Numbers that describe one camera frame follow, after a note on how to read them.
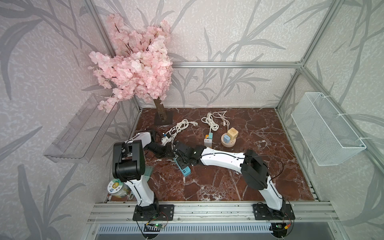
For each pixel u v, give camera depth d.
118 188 0.74
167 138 0.89
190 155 0.64
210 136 0.96
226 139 0.96
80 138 0.68
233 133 0.96
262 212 0.73
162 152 0.82
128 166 0.50
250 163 0.58
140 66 0.58
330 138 0.61
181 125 1.06
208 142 0.93
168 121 1.13
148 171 0.87
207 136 0.98
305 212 0.75
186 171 0.85
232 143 0.97
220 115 1.15
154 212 0.67
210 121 1.08
